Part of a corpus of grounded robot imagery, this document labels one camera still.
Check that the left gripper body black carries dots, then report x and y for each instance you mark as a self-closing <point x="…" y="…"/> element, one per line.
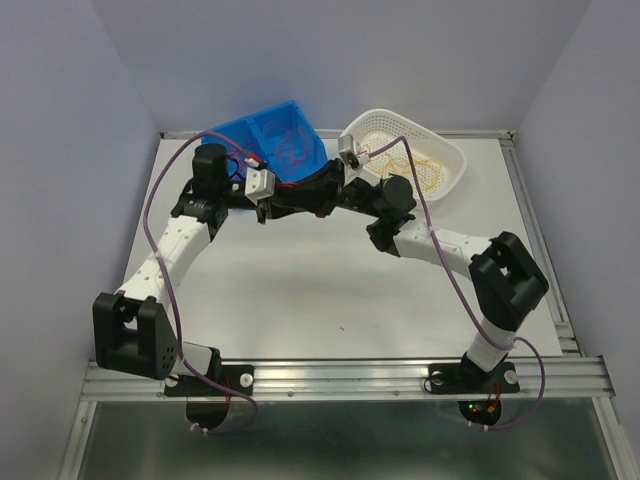
<point x="264" y="208"/>

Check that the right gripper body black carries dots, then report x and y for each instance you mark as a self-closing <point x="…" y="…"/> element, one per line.
<point x="356" y="196"/>

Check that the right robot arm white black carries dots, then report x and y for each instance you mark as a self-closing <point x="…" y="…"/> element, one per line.
<point x="507" y="281"/>

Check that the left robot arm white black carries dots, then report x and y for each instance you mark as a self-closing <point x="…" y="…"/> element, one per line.
<point x="138" y="328"/>

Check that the blue plastic divided bin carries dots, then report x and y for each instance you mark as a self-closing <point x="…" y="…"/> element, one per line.
<point x="281" y="136"/>

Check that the white perforated plastic basket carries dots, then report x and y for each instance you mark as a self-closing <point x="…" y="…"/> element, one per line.
<point x="438" y="164"/>

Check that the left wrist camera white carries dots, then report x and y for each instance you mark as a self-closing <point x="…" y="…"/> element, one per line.
<point x="259" y="184"/>

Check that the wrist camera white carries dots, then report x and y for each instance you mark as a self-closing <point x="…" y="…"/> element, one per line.
<point x="259" y="184"/>
<point x="351" y="153"/>

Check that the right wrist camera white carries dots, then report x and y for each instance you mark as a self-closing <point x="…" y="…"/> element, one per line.
<point x="351" y="153"/>

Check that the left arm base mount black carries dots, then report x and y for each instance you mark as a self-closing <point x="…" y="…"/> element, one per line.
<point x="183" y="383"/>

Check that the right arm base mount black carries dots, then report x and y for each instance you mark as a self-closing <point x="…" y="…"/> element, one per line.
<point x="463" y="377"/>

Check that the aluminium front rail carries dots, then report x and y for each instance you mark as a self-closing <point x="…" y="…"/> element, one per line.
<point x="326" y="381"/>

